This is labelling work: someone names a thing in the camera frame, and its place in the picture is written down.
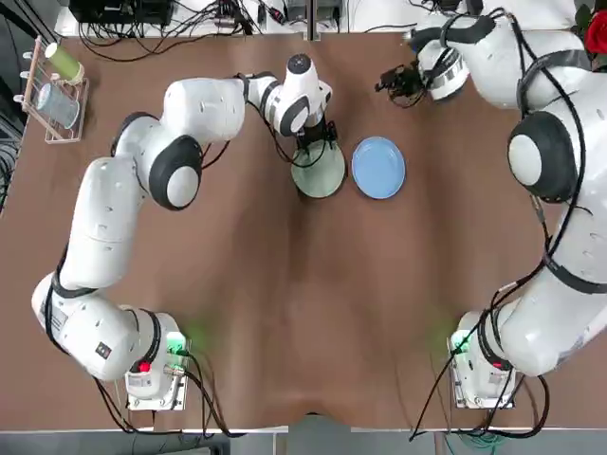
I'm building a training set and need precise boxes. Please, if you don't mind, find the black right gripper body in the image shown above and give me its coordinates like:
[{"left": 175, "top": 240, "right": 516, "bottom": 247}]
[{"left": 400, "top": 63, "right": 426, "bottom": 97}]

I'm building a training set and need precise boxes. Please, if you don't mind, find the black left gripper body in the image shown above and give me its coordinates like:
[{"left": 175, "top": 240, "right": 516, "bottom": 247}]
[{"left": 303, "top": 116, "right": 330, "bottom": 144}]

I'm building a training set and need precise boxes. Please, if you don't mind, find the green plate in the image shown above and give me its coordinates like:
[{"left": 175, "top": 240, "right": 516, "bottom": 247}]
[{"left": 290, "top": 145, "right": 347, "bottom": 200}]

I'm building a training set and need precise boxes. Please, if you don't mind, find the blue plate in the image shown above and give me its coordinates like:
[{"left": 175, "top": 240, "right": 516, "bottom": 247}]
[{"left": 351, "top": 136, "right": 408, "bottom": 201}]

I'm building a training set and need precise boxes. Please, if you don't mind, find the red rose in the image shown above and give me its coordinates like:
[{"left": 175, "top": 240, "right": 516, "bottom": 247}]
[{"left": 583, "top": 9, "right": 607, "bottom": 54}]

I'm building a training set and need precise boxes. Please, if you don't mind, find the black box device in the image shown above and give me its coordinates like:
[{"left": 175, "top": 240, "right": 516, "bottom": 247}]
[{"left": 70, "top": 0, "right": 173, "bottom": 25}]

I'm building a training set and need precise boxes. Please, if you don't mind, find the blue plastic cup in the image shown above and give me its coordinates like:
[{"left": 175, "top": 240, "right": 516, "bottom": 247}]
[{"left": 37, "top": 82, "right": 82, "bottom": 131}]

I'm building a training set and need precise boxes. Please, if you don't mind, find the green plastic cup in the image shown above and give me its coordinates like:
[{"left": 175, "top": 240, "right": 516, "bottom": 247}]
[{"left": 45, "top": 42, "right": 87, "bottom": 85}]

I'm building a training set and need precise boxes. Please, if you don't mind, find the aluminium frame post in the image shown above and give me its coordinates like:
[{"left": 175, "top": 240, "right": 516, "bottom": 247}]
[{"left": 305, "top": 0, "right": 323, "bottom": 42}]

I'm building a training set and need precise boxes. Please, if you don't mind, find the usb hub with cables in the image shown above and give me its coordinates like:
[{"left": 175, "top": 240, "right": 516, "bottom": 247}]
[{"left": 212, "top": 7, "right": 255, "bottom": 32}]

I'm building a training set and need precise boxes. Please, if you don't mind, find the wooden wire cup rack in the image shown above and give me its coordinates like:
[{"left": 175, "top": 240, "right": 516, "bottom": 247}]
[{"left": 20, "top": 36, "right": 91, "bottom": 144}]

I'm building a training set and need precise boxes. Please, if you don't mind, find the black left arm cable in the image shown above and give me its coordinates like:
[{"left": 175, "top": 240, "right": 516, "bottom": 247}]
[{"left": 89, "top": 348, "right": 248, "bottom": 438}]

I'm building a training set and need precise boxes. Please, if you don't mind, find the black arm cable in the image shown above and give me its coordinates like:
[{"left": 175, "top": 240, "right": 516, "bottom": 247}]
[
  {"left": 89, "top": 348, "right": 248, "bottom": 438},
  {"left": 409, "top": 13, "right": 598, "bottom": 440}
]

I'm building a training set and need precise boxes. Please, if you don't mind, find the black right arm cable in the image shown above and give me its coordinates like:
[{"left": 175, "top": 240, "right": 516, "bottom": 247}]
[{"left": 409, "top": 13, "right": 598, "bottom": 440}]

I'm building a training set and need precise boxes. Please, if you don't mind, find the green cable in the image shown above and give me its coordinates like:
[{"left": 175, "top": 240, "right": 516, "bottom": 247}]
[{"left": 444, "top": 428, "right": 505, "bottom": 455}]

